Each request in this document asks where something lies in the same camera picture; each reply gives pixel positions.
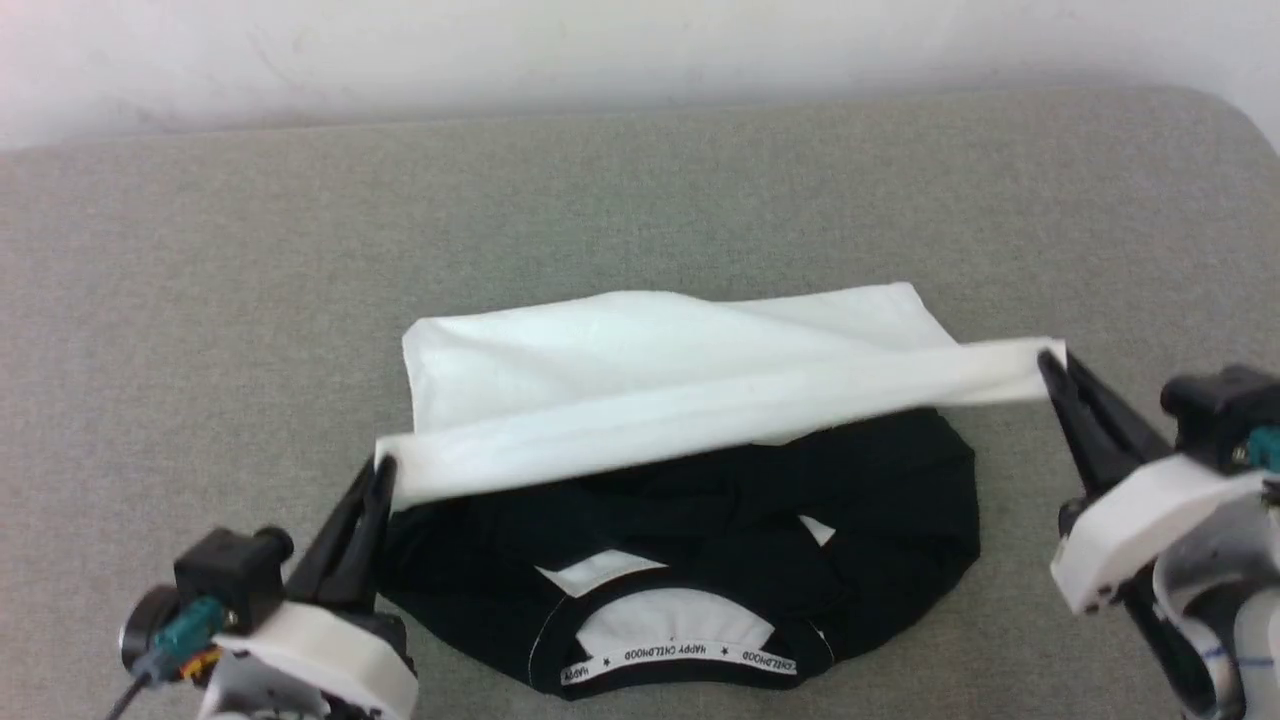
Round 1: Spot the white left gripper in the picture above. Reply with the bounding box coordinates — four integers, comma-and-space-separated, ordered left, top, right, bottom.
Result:
200, 455, 419, 720

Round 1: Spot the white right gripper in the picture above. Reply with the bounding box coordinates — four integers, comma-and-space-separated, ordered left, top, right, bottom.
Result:
1037, 352, 1266, 614

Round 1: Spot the white and black t-shirt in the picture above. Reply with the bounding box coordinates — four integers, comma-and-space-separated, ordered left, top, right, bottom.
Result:
372, 282, 1068, 701

